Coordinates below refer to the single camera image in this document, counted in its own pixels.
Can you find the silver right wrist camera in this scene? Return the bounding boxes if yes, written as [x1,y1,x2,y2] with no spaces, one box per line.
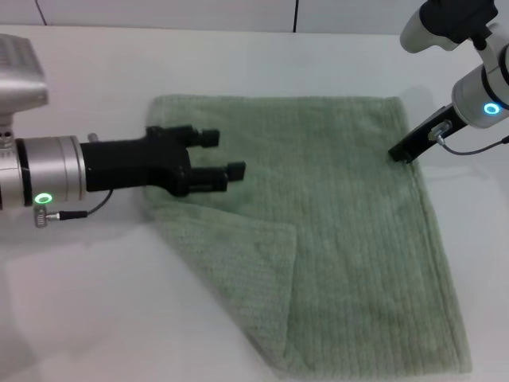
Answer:
[398,0,499,53]

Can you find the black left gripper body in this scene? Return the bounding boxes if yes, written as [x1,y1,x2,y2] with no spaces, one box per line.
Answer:
[79,126,196,198]

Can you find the green ribbed towel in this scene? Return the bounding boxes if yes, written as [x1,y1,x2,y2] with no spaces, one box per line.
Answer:
[142,94,473,375]

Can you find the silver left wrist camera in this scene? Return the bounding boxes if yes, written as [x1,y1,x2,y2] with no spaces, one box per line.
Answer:
[0,33,50,138]

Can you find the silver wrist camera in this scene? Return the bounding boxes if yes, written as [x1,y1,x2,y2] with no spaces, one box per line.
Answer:
[398,0,499,53]
[0,33,50,138]

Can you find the left gripper cable with connector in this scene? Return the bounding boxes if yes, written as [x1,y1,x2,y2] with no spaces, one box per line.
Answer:
[33,189,115,229]

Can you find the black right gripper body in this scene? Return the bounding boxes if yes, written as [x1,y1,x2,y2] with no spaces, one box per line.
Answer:
[402,103,467,155]

